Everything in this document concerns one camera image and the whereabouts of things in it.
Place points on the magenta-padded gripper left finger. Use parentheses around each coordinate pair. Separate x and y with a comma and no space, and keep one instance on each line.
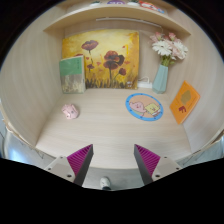
(80,159)

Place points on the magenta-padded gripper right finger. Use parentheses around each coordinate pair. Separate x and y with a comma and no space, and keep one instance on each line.
(147,159)

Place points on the pink computer mouse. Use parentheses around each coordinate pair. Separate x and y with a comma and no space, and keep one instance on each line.
(70,111)

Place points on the round blue cartoon mouse pad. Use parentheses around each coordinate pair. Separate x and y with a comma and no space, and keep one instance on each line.
(144,107)

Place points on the white power strip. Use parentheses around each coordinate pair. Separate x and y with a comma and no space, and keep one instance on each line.
(145,85)

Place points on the green and beige book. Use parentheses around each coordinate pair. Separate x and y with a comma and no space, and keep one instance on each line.
(71,75)

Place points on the yellow poppy flower painting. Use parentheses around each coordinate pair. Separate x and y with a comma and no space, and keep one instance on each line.
(106,56)

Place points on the pink and white flower bouquet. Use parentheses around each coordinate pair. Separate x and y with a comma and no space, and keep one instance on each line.
(166,48)

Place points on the white light bar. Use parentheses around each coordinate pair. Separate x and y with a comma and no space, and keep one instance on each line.
(133,21)

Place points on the light wooden shelf board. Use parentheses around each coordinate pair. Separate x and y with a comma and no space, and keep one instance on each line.
(116,13)

